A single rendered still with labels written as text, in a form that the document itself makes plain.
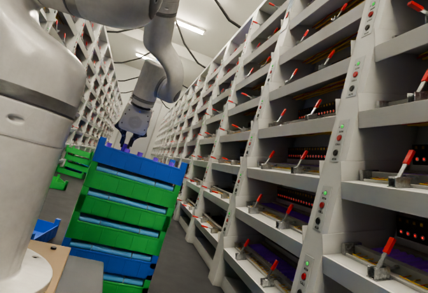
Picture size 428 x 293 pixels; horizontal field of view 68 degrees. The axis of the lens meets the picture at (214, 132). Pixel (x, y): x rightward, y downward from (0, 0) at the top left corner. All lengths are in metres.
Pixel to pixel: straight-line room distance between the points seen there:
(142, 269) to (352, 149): 0.75
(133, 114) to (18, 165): 0.82
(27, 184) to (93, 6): 0.20
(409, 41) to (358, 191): 0.38
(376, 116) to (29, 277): 0.77
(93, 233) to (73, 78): 0.77
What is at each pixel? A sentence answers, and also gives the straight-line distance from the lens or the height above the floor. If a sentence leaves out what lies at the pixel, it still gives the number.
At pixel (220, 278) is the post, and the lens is 1.58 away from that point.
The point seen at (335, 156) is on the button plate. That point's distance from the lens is 0.93.
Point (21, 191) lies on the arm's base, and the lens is 0.37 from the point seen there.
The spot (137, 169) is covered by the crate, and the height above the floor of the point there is 0.41.
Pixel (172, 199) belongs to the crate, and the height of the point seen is 0.35.
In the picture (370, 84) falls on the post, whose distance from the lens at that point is 0.97.
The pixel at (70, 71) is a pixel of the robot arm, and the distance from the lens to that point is 0.38.
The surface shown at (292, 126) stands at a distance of 1.23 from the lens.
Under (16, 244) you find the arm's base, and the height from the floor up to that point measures 0.34.
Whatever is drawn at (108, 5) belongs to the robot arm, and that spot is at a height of 0.61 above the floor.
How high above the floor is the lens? 0.47
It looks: 8 degrees up
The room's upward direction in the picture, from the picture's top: 17 degrees clockwise
